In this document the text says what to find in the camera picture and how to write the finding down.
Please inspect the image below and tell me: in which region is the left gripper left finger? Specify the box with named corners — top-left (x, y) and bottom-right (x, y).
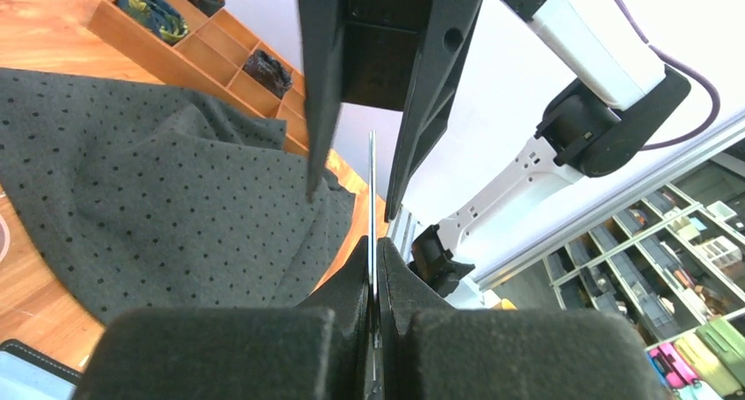
top-left (74, 237), bottom-right (369, 399)

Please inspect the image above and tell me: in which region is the dark grey dotted cloth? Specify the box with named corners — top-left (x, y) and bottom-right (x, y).
top-left (1, 69), bottom-right (355, 324)

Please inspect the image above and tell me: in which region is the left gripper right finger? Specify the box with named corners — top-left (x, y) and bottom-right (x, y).
top-left (377, 238), bottom-right (667, 399)

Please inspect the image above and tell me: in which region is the brown wooden compartment tray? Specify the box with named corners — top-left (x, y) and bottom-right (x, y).
top-left (89, 0), bottom-right (309, 155)

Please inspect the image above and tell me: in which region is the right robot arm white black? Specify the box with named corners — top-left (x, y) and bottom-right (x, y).
top-left (298, 0), bottom-right (691, 295)

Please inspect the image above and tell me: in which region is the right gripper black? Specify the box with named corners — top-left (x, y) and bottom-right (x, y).
top-left (298, 0), bottom-right (482, 222)

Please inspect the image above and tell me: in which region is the coiled black belt middle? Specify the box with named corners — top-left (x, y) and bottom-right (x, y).
top-left (242, 49), bottom-right (293, 98)

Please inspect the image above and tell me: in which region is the background storage shelf rack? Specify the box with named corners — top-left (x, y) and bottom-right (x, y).
top-left (540, 149), bottom-right (744, 399)

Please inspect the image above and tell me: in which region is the black leather card holder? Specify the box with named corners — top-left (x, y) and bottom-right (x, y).
top-left (1, 339), bottom-right (81, 400)

